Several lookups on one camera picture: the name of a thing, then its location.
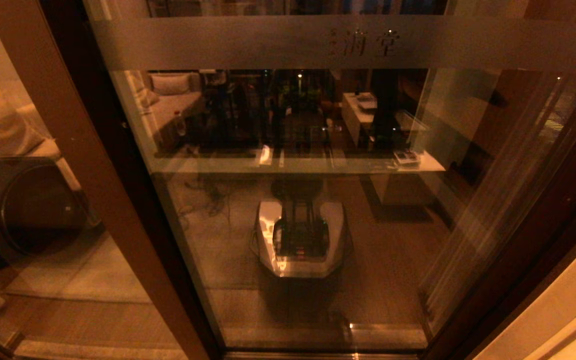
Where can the brown-framed fixed glass panel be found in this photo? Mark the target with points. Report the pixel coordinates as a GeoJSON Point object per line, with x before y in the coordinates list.
{"type": "Point", "coordinates": [93, 165]}

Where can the brown-framed sliding glass door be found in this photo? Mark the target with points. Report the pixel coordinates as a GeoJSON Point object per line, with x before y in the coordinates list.
{"type": "Point", "coordinates": [543, 240]}

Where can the dark brown door jamb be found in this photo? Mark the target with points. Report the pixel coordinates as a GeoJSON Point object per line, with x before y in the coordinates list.
{"type": "Point", "coordinates": [558, 295]}

